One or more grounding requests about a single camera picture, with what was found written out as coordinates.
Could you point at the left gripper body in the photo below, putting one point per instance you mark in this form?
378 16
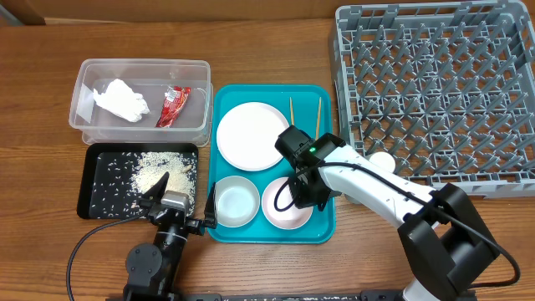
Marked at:
193 226

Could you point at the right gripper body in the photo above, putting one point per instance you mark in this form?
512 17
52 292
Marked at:
309 191

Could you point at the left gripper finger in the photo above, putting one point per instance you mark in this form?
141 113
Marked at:
156 193
210 212

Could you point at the grey rice bowl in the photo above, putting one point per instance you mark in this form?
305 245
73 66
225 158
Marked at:
237 201

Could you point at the wooden chopstick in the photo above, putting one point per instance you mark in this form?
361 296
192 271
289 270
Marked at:
318 120
291 111

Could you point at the white cup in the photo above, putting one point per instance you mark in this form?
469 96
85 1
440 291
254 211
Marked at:
383 160

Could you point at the large white plate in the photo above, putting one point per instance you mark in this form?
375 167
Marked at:
246 136

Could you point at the red snack wrapper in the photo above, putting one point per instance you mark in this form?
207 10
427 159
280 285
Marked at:
175 100

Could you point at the white napkin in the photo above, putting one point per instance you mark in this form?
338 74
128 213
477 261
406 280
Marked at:
120 100

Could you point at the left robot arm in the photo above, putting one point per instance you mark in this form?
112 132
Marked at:
152 266

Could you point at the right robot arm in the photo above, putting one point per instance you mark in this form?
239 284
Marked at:
446 242

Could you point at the grey dishwasher rack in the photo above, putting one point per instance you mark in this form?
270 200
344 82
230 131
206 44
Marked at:
446 88

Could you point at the black tray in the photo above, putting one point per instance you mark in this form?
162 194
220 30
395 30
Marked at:
116 175

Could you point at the teal serving tray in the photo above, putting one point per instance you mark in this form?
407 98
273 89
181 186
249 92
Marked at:
321 226

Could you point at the clear plastic bin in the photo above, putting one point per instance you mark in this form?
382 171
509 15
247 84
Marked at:
152 78

